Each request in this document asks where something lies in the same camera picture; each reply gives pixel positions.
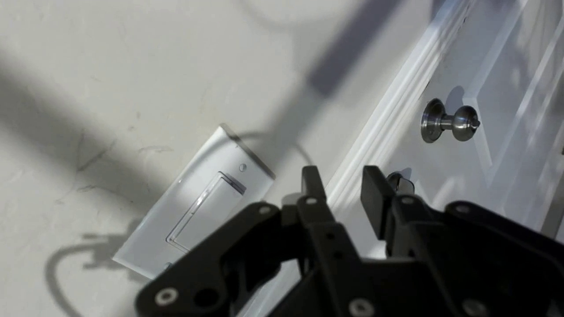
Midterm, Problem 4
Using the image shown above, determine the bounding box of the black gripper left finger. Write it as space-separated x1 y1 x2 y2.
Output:
135 165 377 317

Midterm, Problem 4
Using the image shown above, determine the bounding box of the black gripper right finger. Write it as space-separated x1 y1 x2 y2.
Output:
359 165 564 317

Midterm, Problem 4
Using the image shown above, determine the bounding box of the metal door lock cylinder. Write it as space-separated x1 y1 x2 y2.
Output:
385 169 415 197

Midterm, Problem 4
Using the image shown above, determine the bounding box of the silver metal door knob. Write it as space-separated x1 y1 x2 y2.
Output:
419 97 482 144

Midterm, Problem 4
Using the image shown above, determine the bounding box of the white panel door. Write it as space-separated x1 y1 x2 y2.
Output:
375 0 564 248

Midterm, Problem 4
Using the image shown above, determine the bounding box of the white rocker light switch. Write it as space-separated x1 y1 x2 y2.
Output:
163 169 248 255

